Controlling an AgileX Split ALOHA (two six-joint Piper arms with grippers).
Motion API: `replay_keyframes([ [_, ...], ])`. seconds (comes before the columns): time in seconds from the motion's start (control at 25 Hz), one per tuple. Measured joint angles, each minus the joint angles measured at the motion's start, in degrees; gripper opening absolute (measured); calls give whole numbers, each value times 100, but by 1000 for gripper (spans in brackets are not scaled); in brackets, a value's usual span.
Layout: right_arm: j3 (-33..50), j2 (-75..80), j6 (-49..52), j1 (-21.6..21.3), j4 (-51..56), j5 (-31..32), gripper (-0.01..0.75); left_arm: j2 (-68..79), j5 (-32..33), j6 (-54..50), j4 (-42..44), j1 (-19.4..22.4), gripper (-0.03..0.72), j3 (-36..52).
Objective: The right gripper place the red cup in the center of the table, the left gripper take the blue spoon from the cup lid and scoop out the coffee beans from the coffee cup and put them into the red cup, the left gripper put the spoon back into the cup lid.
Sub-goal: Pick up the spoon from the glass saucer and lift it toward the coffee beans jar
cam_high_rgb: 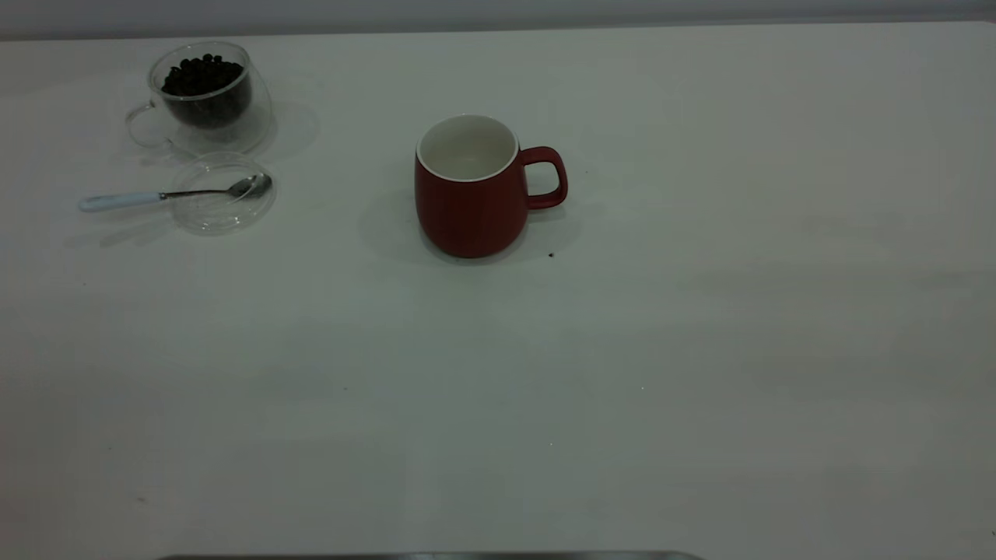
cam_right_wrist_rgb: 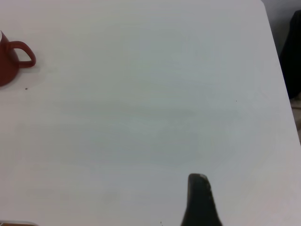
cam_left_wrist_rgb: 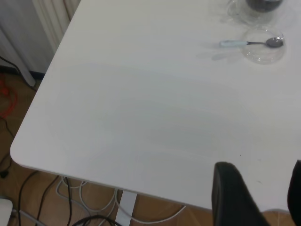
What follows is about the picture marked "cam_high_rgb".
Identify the red ceramic mug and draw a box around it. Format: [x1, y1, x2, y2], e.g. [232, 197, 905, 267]
[414, 114, 569, 259]

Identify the white-handled metal spoon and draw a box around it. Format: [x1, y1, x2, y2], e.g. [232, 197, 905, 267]
[78, 174, 273, 213]

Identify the clear round glass lid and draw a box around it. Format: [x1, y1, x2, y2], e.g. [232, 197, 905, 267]
[170, 152, 278, 236]

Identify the clear glass cup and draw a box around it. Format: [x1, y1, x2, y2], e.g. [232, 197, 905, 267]
[124, 40, 275, 156]

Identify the dark coffee beans pile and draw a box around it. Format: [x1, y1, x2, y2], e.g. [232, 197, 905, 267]
[161, 53, 252, 129]

